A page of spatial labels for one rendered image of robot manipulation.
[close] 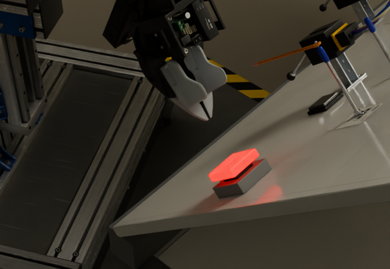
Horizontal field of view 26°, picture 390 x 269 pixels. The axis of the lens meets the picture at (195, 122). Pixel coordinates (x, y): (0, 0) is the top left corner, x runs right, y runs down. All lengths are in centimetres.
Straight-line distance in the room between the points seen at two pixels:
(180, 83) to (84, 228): 114
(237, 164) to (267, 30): 200
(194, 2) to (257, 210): 25
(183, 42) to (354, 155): 22
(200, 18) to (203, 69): 8
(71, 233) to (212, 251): 81
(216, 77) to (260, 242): 41
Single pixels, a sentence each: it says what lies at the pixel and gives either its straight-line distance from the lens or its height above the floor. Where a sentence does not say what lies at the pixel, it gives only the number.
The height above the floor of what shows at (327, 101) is 107.
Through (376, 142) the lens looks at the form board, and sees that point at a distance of 93.
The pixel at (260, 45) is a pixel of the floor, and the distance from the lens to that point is 294.
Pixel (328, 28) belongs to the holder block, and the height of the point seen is 114.
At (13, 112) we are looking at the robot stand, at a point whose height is 41.
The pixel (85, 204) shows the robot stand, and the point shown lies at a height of 23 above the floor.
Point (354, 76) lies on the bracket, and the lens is 123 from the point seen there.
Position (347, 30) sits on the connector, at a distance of 117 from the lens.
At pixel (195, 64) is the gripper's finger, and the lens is 102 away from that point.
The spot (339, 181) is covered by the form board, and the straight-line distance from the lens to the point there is 88.
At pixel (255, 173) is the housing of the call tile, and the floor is 110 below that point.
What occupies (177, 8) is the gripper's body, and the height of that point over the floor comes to 130.
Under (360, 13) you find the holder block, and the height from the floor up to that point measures 95.
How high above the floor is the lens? 187
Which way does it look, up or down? 45 degrees down
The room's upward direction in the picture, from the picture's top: straight up
